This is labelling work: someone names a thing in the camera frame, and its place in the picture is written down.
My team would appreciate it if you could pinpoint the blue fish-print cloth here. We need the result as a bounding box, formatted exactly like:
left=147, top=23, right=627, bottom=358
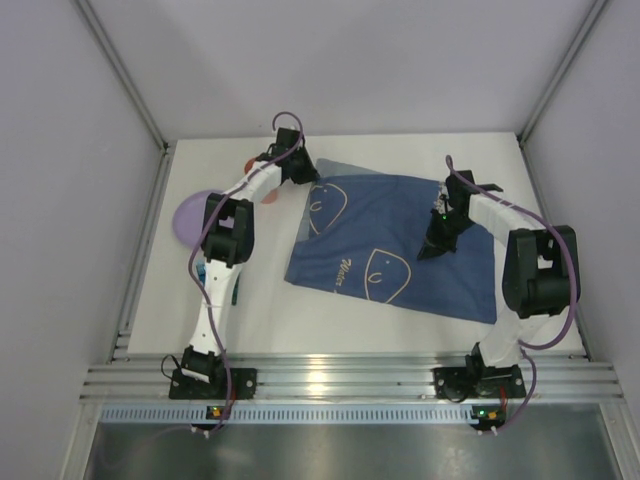
left=285, top=159, right=497, bottom=324

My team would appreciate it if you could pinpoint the aluminium frame rail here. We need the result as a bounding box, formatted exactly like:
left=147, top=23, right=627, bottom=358
left=80, top=354, right=624, bottom=404

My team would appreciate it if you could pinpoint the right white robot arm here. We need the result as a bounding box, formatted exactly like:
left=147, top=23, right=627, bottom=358
left=419, top=193, right=579, bottom=368

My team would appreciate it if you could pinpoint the perforated cable duct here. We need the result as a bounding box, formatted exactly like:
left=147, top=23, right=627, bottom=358
left=100, top=404, right=504, bottom=425

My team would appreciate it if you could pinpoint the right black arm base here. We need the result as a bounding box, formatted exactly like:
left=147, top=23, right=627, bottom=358
left=433, top=353, right=526, bottom=403

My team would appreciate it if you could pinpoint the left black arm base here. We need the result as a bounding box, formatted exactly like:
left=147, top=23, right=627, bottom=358
left=160, top=347, right=258, bottom=400

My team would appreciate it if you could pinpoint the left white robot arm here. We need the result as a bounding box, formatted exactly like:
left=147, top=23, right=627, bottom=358
left=189, top=146, right=319, bottom=358

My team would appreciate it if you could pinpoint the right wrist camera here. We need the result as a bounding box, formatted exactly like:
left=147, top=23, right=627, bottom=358
left=445, top=170, right=503, bottom=211

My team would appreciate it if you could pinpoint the blue plastic fork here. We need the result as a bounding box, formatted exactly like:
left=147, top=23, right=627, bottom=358
left=195, top=259, right=206, bottom=285

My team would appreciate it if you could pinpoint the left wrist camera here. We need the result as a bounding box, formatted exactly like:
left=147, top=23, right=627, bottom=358
left=275, top=127, right=305, bottom=151

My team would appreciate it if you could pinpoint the spoon with green handle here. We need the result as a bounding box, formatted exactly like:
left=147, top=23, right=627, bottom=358
left=231, top=278, right=239, bottom=306

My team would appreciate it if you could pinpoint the purple plastic plate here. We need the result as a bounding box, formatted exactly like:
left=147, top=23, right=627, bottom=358
left=172, top=190, right=218, bottom=249

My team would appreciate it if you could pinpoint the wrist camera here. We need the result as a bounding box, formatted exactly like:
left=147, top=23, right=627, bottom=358
left=445, top=170, right=503, bottom=211
left=275, top=127, right=305, bottom=151

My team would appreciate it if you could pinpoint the orange plastic cup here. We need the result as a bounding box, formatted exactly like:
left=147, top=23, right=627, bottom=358
left=243, top=158, right=282, bottom=204

